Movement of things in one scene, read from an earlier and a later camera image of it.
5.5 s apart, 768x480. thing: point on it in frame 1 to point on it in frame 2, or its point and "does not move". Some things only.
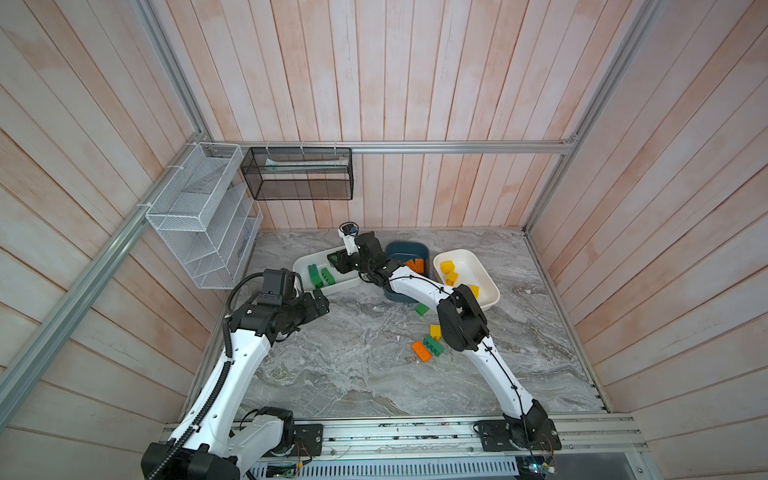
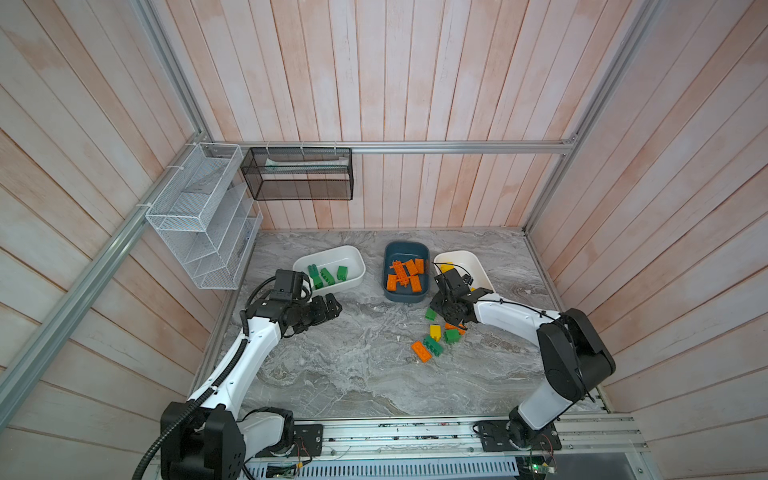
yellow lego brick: x=435 y=331 does not move
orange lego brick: x=421 y=351 does not move
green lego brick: x=315 y=277 does not move
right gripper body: x=360 y=265 to x=442 y=305
